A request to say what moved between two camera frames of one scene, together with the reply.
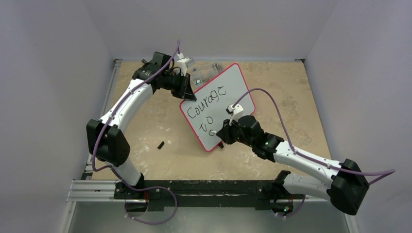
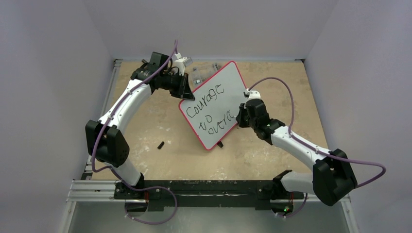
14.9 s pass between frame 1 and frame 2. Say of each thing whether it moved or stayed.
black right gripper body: moved
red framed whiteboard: stayed
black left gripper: stayed
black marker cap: stayed
